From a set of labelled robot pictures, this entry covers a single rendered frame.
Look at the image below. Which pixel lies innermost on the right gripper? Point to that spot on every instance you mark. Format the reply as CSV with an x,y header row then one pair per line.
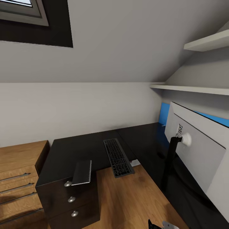
x,y
152,226

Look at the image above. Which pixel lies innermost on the monitor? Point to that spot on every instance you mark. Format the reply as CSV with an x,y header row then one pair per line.
x,y
203,146

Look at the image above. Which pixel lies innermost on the room divider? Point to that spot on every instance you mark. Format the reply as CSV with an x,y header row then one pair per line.
x,y
165,110

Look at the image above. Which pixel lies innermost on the keyboard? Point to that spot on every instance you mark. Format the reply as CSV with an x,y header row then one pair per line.
x,y
118,160

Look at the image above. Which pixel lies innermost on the desk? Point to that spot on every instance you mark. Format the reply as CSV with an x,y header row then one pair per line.
x,y
140,144

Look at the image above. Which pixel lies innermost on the fixed window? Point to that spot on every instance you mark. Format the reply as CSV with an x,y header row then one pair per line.
x,y
44,22

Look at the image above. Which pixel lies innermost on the notebook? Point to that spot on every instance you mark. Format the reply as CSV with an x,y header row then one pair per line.
x,y
82,172

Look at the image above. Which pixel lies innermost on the mouse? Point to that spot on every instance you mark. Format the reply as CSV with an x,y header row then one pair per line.
x,y
162,154

